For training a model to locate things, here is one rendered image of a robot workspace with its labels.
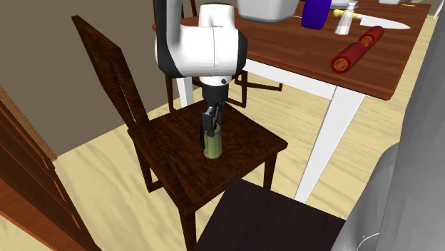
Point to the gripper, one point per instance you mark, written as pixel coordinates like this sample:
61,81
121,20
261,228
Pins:
214,94

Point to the green cup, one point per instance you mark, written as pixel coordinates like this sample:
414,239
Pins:
213,146

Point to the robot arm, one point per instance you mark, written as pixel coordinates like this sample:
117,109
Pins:
201,52

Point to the dark wooden chair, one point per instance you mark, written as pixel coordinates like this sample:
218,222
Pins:
215,153
243,87

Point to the wooden table with white legs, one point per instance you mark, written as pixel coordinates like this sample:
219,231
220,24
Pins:
299,52

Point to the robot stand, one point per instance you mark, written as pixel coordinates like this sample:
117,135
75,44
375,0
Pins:
264,222

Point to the grey bowl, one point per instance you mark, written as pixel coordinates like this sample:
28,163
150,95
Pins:
266,10

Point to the blue cup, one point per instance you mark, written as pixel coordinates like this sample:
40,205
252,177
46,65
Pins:
315,14

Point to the red cylinder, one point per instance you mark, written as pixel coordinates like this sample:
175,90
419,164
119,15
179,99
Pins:
372,36
349,57

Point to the clear salt shaker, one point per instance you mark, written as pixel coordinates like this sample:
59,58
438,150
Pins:
344,22

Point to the grey flat object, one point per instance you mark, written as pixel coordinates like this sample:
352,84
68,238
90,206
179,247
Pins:
340,4

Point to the brown wooden cabinet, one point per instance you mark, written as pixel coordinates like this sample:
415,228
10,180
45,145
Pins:
24,167

